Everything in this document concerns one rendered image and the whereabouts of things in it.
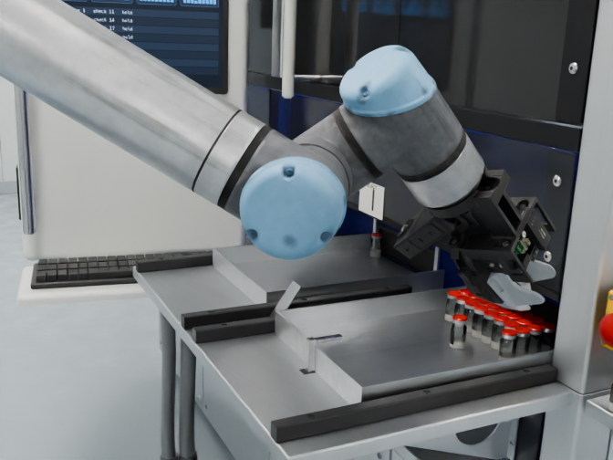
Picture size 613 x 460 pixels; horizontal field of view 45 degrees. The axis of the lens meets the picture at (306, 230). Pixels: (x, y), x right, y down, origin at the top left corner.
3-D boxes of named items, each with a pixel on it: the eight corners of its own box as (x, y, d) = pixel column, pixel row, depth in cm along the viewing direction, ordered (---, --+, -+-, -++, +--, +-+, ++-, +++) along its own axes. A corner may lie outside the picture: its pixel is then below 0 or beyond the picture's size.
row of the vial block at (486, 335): (452, 317, 119) (455, 289, 118) (530, 361, 103) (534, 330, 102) (441, 318, 118) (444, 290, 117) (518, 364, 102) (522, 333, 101)
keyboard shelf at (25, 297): (222, 256, 181) (222, 245, 181) (246, 294, 156) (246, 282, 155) (25, 266, 168) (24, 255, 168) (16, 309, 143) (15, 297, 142)
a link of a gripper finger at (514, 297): (556, 333, 81) (521, 283, 77) (509, 328, 86) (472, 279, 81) (566, 310, 83) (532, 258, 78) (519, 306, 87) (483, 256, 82)
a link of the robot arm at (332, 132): (228, 185, 65) (331, 113, 63) (253, 163, 76) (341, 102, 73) (280, 257, 66) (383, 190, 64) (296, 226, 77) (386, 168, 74)
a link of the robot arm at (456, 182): (385, 183, 73) (420, 124, 77) (408, 214, 76) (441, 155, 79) (447, 181, 68) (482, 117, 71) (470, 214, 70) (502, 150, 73)
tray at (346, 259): (368, 249, 155) (369, 233, 154) (442, 288, 132) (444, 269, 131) (212, 266, 140) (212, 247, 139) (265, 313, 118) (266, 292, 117)
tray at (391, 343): (462, 306, 124) (464, 286, 123) (578, 370, 102) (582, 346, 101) (275, 333, 110) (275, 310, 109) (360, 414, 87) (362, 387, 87)
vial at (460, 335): (459, 342, 109) (462, 315, 108) (468, 349, 107) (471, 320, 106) (446, 344, 108) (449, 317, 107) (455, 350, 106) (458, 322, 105)
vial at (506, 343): (506, 358, 104) (510, 327, 103) (517, 364, 102) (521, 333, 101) (494, 360, 103) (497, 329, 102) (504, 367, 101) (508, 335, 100)
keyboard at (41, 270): (220, 258, 170) (220, 248, 169) (232, 277, 157) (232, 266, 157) (34, 268, 159) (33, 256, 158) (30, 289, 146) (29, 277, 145)
